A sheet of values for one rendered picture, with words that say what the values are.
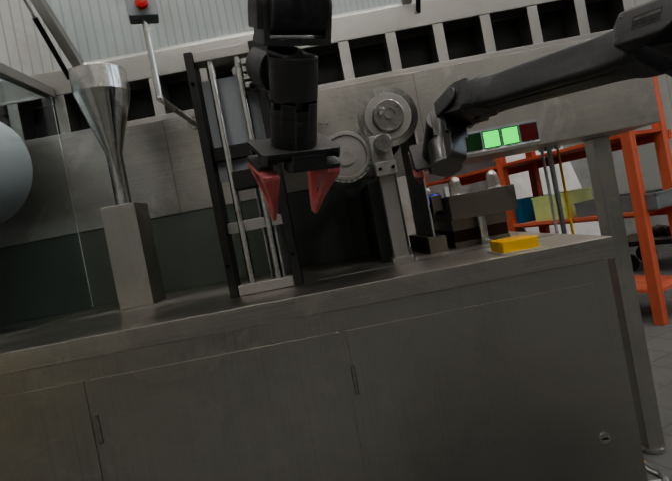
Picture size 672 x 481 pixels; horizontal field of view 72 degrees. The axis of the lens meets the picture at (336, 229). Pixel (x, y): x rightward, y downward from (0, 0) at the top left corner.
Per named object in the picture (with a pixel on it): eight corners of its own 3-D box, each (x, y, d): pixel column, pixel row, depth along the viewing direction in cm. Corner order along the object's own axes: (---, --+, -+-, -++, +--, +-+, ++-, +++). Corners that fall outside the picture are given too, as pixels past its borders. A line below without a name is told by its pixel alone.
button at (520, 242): (504, 254, 88) (501, 242, 88) (491, 252, 95) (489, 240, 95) (540, 247, 88) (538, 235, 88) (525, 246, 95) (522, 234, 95)
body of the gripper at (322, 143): (247, 154, 60) (244, 95, 56) (319, 146, 64) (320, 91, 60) (263, 171, 54) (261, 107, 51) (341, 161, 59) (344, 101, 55)
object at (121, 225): (105, 314, 118) (61, 92, 117) (129, 304, 132) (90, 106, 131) (159, 304, 118) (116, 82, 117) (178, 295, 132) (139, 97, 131)
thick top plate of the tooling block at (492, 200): (452, 221, 111) (448, 196, 111) (420, 221, 151) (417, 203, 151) (518, 208, 111) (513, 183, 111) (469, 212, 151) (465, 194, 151)
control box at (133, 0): (127, 12, 112) (119, -29, 112) (130, 25, 118) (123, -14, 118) (158, 11, 114) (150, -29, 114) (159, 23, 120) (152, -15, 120)
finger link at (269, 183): (249, 211, 63) (245, 144, 59) (298, 203, 66) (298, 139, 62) (265, 233, 58) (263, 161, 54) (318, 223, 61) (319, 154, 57)
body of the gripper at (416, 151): (462, 166, 99) (468, 143, 92) (415, 174, 98) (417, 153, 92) (454, 142, 102) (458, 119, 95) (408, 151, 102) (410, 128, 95)
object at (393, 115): (399, 133, 112) (369, 125, 112) (398, 135, 114) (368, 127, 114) (407, 103, 112) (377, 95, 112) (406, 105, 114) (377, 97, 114)
